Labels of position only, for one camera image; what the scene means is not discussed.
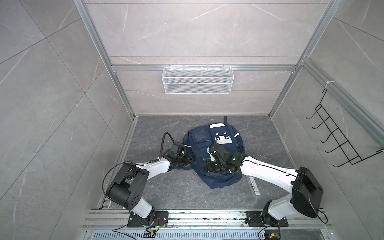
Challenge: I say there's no navy blue student backpack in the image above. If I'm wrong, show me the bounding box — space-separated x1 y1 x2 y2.
183 122 246 189

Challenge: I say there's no clear plastic ruler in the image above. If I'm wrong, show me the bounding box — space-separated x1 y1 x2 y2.
247 176 261 198

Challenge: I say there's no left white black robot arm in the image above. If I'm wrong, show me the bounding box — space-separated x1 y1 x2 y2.
102 132 194 226

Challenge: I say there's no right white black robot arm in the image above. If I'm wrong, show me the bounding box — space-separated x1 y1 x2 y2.
207 144 324 226

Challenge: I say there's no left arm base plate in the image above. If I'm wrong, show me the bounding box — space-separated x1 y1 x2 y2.
128 211 169 228

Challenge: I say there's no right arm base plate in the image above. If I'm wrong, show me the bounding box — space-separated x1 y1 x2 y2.
245 211 289 227

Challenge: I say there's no white wire mesh basket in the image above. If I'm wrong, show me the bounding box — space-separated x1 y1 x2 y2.
162 67 235 95

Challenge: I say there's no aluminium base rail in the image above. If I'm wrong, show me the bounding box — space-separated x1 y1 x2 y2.
81 209 338 240

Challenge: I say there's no black wire hook rack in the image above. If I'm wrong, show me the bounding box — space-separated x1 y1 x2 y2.
306 89 384 168

